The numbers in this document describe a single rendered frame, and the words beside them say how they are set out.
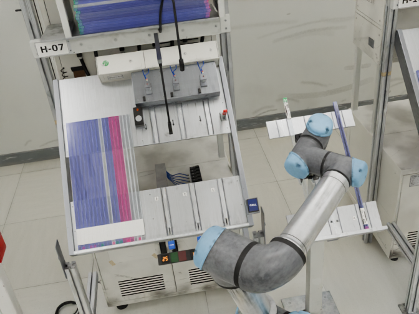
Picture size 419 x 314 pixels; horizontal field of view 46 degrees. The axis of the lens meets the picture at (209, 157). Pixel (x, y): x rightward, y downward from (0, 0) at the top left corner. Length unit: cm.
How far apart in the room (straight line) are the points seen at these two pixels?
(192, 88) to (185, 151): 65
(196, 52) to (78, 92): 51
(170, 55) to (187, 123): 28
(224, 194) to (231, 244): 77
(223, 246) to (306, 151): 40
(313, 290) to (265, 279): 123
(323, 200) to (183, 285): 138
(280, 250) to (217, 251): 15
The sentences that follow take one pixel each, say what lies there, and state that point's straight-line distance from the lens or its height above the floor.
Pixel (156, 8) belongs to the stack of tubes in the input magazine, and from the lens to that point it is 194.
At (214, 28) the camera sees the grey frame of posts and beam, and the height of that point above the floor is 133.
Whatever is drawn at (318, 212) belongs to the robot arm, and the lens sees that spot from 125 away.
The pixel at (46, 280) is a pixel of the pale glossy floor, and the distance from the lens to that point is 296.
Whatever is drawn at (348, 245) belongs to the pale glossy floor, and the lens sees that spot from 290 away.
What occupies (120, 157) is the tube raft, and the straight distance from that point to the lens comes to 196.
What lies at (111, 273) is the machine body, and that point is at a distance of 245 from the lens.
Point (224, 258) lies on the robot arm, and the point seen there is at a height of 115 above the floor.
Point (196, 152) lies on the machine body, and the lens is 254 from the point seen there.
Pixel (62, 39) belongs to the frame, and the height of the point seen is 138.
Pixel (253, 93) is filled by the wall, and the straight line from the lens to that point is 383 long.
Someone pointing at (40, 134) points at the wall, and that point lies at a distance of 393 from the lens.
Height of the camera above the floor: 197
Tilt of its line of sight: 33 degrees down
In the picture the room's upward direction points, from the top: 6 degrees counter-clockwise
